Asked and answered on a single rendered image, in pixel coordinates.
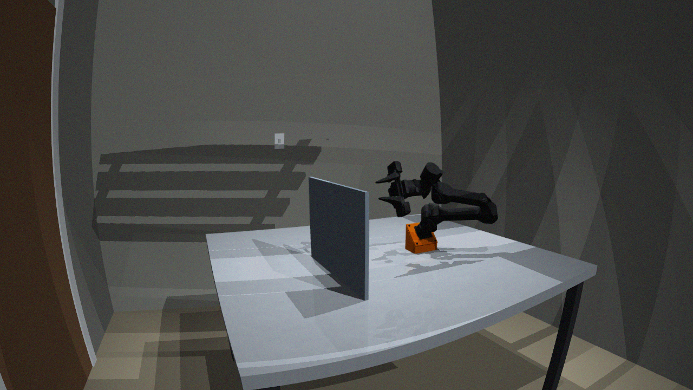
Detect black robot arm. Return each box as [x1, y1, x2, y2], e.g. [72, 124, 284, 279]
[414, 162, 498, 239]

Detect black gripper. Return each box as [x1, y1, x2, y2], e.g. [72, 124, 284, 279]
[375, 161, 420, 217]

